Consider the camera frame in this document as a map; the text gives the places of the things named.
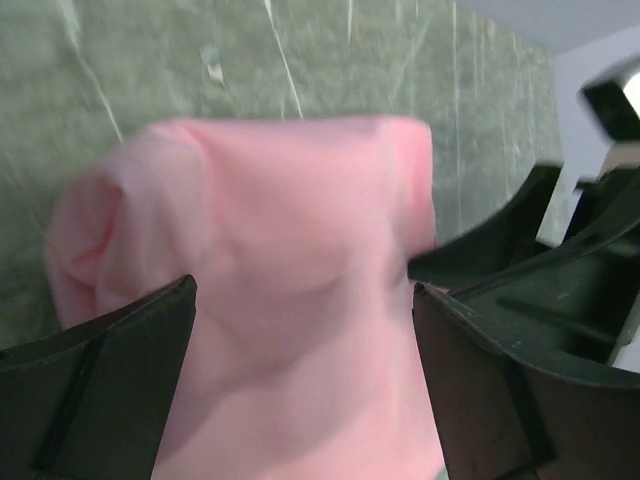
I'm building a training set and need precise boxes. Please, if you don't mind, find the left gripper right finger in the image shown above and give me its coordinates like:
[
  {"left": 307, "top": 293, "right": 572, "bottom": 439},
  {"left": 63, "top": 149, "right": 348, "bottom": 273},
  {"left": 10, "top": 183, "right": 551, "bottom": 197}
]
[{"left": 413, "top": 284, "right": 639, "bottom": 479}]

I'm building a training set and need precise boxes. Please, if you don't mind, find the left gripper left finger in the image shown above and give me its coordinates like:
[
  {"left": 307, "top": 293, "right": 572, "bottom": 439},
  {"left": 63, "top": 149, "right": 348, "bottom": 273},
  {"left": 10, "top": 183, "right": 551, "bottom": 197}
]
[{"left": 1, "top": 275, "right": 197, "bottom": 480}]

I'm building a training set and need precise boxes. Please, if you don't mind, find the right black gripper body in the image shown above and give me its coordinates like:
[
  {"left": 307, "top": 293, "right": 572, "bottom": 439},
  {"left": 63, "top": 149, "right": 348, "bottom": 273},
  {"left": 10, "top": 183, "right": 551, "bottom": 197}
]
[{"left": 408, "top": 80, "right": 639, "bottom": 372}]

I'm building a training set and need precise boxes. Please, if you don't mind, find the pink t-shirt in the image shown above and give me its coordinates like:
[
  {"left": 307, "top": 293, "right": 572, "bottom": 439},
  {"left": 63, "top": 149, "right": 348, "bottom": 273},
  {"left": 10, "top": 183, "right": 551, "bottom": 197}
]
[{"left": 45, "top": 116, "right": 444, "bottom": 479}]

